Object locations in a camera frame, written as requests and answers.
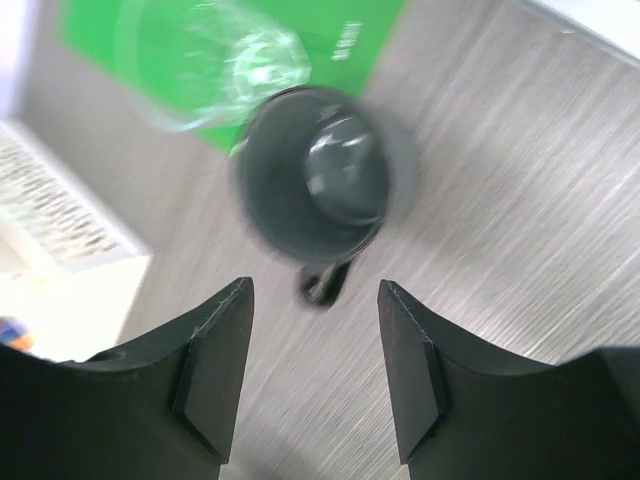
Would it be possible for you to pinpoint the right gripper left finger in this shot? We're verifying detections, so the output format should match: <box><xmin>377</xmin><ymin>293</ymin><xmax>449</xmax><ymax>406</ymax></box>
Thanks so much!
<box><xmin>1</xmin><ymin>277</ymin><xmax>254</xmax><ymax>479</ymax></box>

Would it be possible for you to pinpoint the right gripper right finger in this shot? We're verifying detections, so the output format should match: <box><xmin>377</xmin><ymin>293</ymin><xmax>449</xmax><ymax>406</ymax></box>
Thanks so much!
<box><xmin>377</xmin><ymin>280</ymin><xmax>639</xmax><ymax>479</ymax></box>

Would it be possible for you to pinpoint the grey mug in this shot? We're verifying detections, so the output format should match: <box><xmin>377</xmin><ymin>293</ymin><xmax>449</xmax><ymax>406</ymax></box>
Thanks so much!
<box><xmin>234</xmin><ymin>86</ymin><xmax>422</xmax><ymax>308</ymax></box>

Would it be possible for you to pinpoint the white file organizer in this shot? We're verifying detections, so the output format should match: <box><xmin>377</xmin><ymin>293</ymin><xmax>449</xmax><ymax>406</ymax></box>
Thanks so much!
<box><xmin>1</xmin><ymin>120</ymin><xmax>153</xmax><ymax>362</ymax></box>

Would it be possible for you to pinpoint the green plastic folder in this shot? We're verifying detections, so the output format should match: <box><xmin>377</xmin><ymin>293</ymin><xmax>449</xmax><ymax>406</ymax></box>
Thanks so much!
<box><xmin>62</xmin><ymin>1</ymin><xmax>403</xmax><ymax>151</ymax></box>

